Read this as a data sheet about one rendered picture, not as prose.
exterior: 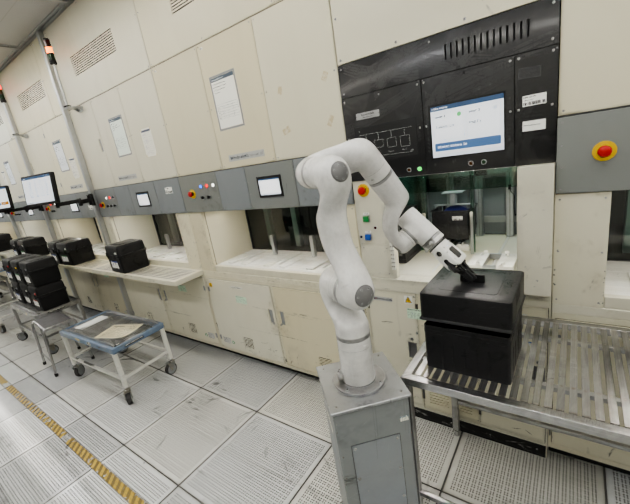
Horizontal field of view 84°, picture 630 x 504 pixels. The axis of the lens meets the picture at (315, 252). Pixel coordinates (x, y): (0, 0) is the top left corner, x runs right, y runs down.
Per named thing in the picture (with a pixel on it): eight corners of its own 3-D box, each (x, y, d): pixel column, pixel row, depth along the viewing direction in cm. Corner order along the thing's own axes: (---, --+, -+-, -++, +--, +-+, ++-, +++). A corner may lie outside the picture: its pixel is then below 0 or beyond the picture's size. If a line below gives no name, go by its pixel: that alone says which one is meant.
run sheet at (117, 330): (91, 338, 273) (90, 337, 273) (114, 324, 295) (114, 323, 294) (123, 338, 265) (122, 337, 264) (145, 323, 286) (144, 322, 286)
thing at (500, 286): (418, 319, 124) (416, 285, 120) (444, 287, 146) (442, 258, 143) (513, 334, 106) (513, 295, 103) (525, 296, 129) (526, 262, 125)
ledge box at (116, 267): (109, 272, 330) (100, 245, 323) (138, 262, 351) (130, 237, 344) (122, 275, 312) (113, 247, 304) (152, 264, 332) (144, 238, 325)
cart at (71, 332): (71, 378, 311) (51, 330, 299) (126, 347, 352) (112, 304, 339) (130, 408, 257) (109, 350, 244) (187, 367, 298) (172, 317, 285)
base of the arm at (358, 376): (340, 402, 118) (332, 354, 113) (328, 370, 136) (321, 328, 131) (393, 388, 120) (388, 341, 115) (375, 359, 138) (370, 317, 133)
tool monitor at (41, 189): (30, 217, 326) (15, 178, 316) (87, 206, 364) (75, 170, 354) (45, 216, 301) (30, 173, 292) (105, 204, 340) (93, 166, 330)
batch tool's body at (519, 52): (376, 409, 217) (331, 65, 164) (426, 335, 289) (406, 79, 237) (545, 466, 165) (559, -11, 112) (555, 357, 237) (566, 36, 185)
